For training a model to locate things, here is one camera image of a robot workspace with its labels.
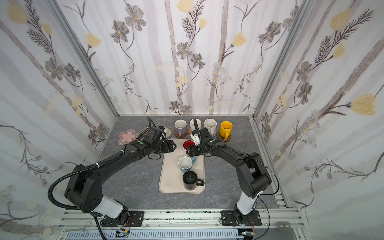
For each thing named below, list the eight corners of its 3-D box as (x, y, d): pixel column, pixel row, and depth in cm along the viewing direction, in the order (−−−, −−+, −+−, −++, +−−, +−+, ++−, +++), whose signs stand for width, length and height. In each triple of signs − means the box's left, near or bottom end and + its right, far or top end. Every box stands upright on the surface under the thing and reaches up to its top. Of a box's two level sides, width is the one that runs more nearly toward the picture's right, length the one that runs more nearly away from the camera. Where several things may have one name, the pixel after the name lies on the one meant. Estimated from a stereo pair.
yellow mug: (220, 141, 107) (222, 132, 99) (218, 129, 114) (220, 120, 106) (231, 141, 107) (234, 133, 99) (229, 129, 114) (231, 120, 106)
